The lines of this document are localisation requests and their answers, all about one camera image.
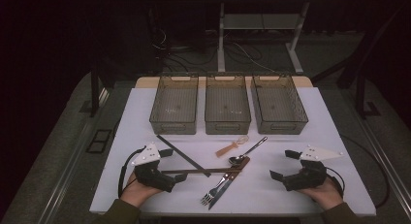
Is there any black chopstick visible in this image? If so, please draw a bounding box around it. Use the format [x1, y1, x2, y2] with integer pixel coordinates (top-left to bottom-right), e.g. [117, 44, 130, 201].
[156, 135, 211, 178]
[156, 134, 212, 177]

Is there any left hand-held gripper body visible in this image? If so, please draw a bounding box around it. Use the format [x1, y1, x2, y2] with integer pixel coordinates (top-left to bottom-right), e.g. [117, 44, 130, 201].
[131, 143, 177, 193]

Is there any black metal stand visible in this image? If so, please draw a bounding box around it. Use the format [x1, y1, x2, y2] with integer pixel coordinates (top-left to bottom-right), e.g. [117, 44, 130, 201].
[355, 65, 382, 118]
[90, 68, 101, 118]

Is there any aluminium floor rail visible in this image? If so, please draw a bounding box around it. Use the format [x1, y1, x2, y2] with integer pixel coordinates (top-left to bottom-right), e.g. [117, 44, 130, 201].
[360, 116, 411, 203]
[38, 87, 111, 224]

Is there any small wooden-handled clear spoon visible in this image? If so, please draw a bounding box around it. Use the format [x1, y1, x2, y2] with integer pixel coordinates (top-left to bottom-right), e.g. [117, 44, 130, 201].
[215, 135, 250, 159]

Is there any brown chopstick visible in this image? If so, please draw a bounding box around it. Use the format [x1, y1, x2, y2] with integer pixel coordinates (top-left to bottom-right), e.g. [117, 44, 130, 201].
[160, 169, 242, 176]
[160, 167, 242, 174]

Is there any white floor cable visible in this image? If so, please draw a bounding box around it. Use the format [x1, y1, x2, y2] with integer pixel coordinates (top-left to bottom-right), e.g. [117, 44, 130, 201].
[231, 41, 277, 74]

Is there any tangle of black floor cables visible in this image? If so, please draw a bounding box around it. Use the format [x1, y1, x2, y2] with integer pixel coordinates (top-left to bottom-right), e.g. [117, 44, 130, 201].
[151, 26, 221, 73]

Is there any white table mat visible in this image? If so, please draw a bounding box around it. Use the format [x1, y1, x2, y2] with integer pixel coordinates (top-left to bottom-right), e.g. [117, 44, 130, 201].
[89, 86, 377, 217]

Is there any long black floor cable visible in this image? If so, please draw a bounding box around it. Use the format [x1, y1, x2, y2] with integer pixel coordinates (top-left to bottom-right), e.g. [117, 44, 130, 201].
[340, 134, 391, 208]

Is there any metal spoon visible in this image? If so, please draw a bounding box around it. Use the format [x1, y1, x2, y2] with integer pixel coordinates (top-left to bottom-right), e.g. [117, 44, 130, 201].
[228, 136, 269, 166]

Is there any wooden-handled fork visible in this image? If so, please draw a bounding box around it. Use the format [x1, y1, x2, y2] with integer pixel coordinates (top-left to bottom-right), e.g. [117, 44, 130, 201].
[200, 157, 250, 207]

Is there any grey metal-framed desk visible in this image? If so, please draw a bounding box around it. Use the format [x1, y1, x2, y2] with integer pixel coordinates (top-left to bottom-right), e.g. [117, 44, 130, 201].
[205, 0, 359, 76]

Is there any wooden-handled knife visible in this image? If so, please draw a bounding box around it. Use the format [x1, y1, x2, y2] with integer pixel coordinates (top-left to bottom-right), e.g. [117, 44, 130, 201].
[207, 158, 251, 211]

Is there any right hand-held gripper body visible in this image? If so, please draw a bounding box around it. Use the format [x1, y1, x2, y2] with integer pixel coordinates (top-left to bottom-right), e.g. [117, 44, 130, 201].
[282, 145, 344, 192]

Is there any brown translucent plastic bin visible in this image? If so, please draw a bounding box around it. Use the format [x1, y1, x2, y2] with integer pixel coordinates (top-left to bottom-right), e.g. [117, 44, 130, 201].
[204, 73, 252, 136]
[148, 74, 200, 136]
[250, 74, 309, 136]

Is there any person's right hand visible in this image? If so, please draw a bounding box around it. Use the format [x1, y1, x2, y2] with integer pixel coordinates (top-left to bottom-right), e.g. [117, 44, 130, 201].
[297, 176, 344, 211]

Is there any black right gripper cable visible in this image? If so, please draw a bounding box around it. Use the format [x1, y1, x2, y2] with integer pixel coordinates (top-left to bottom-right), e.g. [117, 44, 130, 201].
[324, 167, 346, 199]

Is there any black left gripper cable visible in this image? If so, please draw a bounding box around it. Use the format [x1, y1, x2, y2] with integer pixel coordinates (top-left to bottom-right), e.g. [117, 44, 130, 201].
[117, 145, 147, 199]

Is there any person's left hand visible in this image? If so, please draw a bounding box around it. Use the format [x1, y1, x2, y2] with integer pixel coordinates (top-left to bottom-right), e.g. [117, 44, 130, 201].
[119, 172, 163, 208]

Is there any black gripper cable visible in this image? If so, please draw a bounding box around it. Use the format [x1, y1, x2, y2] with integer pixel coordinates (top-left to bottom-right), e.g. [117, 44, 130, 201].
[117, 145, 147, 199]
[324, 167, 346, 199]

